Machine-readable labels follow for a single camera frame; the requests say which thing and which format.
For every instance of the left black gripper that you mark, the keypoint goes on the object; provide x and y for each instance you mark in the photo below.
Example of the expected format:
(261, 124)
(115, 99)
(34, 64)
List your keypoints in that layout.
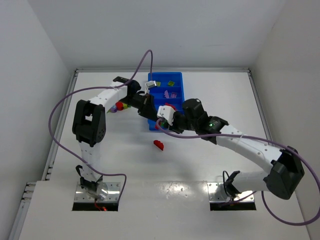
(146, 105)

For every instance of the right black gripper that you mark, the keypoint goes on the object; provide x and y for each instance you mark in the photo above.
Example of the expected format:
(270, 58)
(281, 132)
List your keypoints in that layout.
(173, 124)

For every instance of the purple base lego brick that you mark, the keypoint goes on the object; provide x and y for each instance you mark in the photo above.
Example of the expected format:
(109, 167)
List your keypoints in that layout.
(166, 94)

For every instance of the red round lego brick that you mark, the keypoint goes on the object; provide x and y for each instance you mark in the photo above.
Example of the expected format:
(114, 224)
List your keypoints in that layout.
(120, 106)

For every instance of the purple round lego brick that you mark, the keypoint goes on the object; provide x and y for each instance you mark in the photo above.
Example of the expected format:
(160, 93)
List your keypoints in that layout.
(114, 109)

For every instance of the lime lego brick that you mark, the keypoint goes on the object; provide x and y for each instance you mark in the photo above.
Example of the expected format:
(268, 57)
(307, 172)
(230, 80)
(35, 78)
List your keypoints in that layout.
(171, 83)

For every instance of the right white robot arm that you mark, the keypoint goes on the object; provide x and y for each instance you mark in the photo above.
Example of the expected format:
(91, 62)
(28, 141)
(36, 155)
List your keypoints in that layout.
(281, 170)

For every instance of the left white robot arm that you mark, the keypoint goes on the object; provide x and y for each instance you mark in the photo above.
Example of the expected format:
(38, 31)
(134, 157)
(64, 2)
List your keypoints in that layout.
(89, 123)

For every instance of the blue divided plastic tray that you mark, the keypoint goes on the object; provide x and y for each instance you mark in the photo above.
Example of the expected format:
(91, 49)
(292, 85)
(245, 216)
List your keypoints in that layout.
(158, 92)

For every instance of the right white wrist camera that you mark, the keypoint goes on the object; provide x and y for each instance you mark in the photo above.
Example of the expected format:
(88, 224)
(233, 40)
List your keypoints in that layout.
(166, 112)

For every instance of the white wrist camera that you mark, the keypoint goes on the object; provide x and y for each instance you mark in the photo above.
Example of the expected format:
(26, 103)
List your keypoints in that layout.
(166, 112)
(149, 85)

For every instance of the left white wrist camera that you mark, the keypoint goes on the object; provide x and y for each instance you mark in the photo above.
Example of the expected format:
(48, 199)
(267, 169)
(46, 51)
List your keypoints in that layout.
(149, 85)

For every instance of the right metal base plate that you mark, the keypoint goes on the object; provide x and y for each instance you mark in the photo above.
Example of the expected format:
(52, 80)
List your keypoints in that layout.
(216, 194)

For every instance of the metal base plate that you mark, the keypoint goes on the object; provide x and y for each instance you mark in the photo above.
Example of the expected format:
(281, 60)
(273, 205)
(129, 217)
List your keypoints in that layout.
(216, 194)
(107, 192)

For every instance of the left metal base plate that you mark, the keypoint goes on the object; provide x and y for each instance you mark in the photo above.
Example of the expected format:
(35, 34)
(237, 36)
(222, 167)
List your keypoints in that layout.
(107, 192)

